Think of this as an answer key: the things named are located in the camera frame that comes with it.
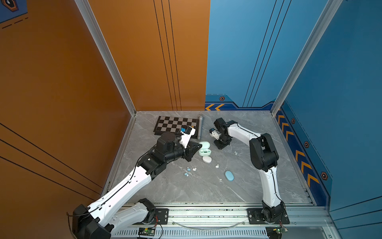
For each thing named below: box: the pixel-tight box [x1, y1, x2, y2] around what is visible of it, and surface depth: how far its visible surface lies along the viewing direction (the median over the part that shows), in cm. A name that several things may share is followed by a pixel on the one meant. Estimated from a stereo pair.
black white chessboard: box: [153, 116, 198, 139], surface depth 111 cm
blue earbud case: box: [224, 170, 235, 182], surface depth 87 cm
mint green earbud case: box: [198, 140, 212, 157], surface depth 70 cm
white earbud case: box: [202, 155, 212, 164], surface depth 93 cm
